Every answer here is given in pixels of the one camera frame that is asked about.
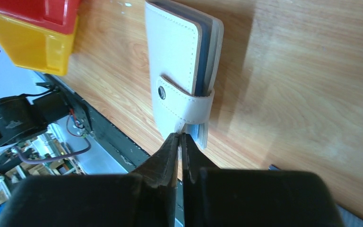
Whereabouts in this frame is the red plastic bin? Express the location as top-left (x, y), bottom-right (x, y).
top-left (0, 0), bottom-right (80, 35)

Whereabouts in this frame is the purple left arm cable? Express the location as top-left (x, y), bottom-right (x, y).
top-left (12, 116), bottom-right (92, 166)

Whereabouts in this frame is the yellow plastic bin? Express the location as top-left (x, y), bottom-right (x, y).
top-left (0, 15), bottom-right (78, 76)

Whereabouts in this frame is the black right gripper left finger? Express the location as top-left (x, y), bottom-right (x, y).
top-left (0, 133), bottom-right (179, 227)

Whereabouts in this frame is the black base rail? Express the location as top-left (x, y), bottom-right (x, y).
top-left (37, 74), bottom-right (185, 227)

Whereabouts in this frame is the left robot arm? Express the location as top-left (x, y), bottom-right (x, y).
top-left (0, 81), bottom-right (86, 150)

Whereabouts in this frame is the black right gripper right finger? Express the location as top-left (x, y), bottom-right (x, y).
top-left (181, 133), bottom-right (343, 227)

